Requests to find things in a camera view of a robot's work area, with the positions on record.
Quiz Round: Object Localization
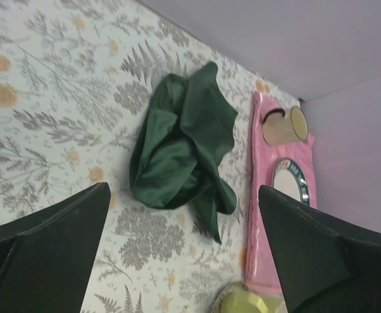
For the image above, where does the white plate green rim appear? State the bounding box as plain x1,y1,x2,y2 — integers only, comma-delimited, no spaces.
271,158,311,206

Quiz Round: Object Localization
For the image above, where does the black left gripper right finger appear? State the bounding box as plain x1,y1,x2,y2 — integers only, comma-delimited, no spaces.
258,185,381,313

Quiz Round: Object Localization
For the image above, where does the floral tablecloth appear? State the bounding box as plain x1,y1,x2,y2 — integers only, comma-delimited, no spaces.
0,1,299,312

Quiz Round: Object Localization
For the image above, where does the cream enamel mug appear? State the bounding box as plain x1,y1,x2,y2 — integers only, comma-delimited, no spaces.
262,106,309,146

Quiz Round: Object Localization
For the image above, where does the pink satin placemat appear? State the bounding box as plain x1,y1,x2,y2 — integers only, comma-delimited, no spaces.
245,92,317,296

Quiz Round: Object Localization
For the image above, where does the dark green cloth napkin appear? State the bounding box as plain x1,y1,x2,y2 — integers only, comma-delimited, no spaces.
129,62,237,243

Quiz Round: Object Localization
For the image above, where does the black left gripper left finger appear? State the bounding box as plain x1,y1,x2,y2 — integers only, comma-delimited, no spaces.
0,182,111,313

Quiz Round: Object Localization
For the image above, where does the yellow-green mug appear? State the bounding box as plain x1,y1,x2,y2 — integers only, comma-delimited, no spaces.
219,290,288,313

